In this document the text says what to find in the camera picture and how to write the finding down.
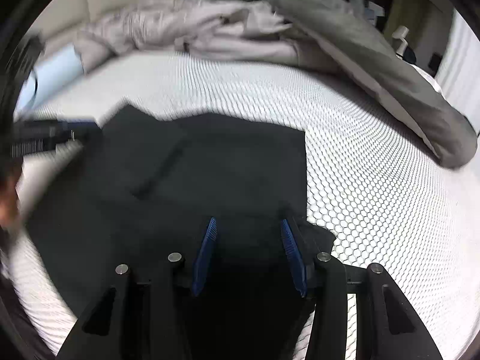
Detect white chair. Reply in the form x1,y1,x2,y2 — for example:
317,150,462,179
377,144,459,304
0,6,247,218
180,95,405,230
392,25,410,59

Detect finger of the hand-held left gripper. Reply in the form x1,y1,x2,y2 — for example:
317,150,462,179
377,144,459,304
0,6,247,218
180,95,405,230
52,118,100,145

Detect honeycomb patterned mattress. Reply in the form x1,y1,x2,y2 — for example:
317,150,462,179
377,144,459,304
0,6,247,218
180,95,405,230
7,50,480,360

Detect person's left hand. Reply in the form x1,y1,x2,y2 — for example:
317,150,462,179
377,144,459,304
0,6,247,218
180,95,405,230
0,174,21,229

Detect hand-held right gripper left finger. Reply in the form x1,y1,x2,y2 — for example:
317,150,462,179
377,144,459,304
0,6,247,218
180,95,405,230
56,217,219,360

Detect grey duvet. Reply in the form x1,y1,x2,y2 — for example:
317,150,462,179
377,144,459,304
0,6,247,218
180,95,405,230
75,0,477,169

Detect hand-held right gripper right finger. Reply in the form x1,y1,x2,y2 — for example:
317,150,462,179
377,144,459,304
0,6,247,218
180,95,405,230
280,218,443,360

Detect black pants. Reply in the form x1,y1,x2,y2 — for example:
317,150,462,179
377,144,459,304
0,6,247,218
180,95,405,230
26,105,336,360

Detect brown curtain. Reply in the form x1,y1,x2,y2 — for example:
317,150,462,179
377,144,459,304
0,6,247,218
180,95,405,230
386,0,421,42

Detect white curtain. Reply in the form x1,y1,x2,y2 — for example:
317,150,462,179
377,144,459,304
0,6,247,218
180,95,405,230
435,7,480,136

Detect light blue pillow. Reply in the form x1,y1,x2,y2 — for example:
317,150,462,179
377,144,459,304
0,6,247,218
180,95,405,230
15,43,85,111

